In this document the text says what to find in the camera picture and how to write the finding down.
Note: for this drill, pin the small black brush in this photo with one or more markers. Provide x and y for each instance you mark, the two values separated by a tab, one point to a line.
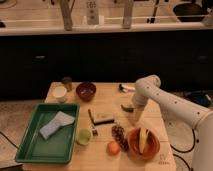
94	130

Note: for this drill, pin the brown glass cup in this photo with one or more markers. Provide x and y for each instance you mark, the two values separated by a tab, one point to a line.
67	82

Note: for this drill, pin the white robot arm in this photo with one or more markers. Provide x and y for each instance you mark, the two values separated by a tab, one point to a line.
196	116

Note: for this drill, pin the green pepper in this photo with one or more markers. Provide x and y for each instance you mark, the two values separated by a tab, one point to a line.
129	109

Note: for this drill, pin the green plastic cup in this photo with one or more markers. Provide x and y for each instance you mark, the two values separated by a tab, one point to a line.
83	137

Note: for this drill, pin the bunch of dark grapes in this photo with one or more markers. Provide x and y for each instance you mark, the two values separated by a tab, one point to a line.
118	134

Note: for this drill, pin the orange bowl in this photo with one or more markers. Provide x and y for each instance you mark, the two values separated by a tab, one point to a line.
152	146

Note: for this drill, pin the dark red bowl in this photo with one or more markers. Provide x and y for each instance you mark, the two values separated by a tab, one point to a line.
86	91

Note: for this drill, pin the green plastic tray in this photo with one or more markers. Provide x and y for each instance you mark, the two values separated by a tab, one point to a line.
57	149

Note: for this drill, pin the white plastic cup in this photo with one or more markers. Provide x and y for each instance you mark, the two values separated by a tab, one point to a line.
60	94

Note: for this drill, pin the blue sponge cloth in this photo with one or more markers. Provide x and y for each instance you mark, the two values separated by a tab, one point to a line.
61	119

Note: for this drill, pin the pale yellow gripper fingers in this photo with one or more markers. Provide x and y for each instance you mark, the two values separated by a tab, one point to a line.
137	114

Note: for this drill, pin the orange fruit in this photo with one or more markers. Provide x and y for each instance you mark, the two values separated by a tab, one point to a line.
113	148

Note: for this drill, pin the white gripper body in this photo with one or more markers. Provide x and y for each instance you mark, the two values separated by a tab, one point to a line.
139	101

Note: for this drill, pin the yellow banana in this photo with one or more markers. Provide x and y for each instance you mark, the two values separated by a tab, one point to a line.
143	135

